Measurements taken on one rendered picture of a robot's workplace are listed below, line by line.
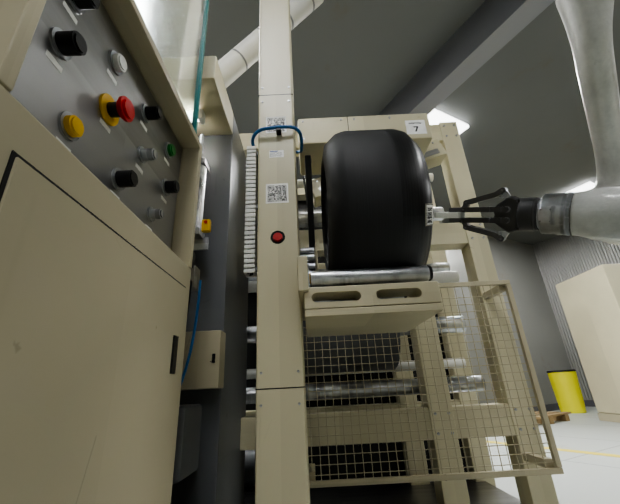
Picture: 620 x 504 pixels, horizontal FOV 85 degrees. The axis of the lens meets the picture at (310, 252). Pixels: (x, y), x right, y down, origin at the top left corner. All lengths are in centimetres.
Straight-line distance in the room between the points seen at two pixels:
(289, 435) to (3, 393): 68
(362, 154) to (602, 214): 55
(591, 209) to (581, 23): 38
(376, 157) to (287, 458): 81
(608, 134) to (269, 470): 109
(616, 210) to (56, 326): 89
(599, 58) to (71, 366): 103
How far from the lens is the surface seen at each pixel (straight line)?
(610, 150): 102
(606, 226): 84
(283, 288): 101
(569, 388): 789
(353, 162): 97
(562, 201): 86
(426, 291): 94
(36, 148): 48
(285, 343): 97
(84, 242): 51
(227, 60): 205
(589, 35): 97
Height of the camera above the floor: 61
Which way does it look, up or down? 22 degrees up
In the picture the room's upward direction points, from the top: 3 degrees counter-clockwise
